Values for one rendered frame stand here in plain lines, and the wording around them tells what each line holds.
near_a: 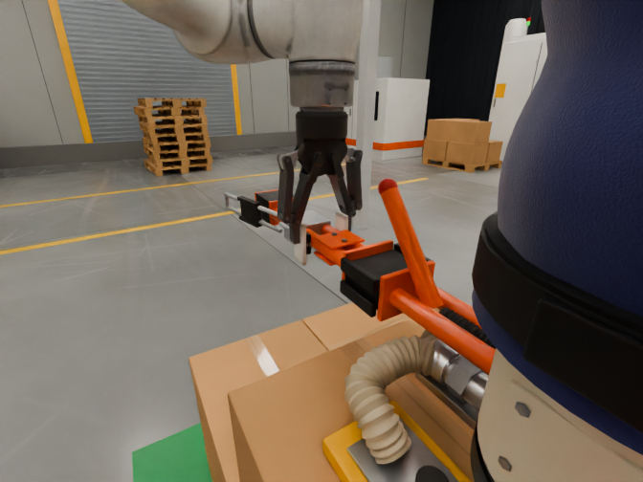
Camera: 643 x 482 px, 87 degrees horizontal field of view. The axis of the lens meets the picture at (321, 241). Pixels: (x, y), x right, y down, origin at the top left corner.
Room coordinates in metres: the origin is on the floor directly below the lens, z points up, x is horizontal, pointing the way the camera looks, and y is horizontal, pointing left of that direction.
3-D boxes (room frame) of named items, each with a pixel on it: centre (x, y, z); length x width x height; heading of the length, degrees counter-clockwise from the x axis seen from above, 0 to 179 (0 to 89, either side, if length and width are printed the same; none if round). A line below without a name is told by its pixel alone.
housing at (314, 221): (0.57, 0.03, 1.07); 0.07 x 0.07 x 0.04; 31
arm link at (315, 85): (0.52, 0.00, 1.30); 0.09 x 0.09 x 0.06
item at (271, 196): (0.69, 0.09, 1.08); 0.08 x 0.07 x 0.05; 31
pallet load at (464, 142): (7.17, -2.91, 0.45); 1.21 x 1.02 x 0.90; 33
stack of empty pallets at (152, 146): (6.89, 2.89, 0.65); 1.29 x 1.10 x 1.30; 33
